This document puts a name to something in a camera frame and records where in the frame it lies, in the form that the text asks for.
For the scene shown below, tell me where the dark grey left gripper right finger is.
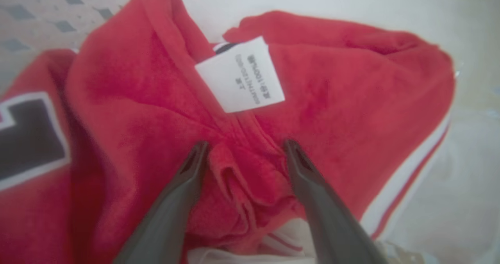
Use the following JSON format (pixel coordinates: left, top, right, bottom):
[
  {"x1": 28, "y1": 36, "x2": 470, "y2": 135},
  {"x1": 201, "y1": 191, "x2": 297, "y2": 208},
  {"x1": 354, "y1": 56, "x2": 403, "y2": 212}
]
[{"x1": 284, "y1": 139, "x2": 388, "y2": 264}]

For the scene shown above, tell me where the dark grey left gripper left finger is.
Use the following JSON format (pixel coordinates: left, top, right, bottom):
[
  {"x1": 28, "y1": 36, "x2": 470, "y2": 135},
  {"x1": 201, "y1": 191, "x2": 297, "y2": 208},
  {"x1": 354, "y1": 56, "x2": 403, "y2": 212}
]
[{"x1": 113, "y1": 141, "x2": 210, "y2": 264}]

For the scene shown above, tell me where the red fleece garment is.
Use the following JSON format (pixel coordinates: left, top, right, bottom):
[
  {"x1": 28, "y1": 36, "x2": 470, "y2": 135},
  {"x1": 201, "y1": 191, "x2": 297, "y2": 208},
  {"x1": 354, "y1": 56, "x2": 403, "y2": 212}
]
[{"x1": 0, "y1": 0, "x2": 456, "y2": 264}]

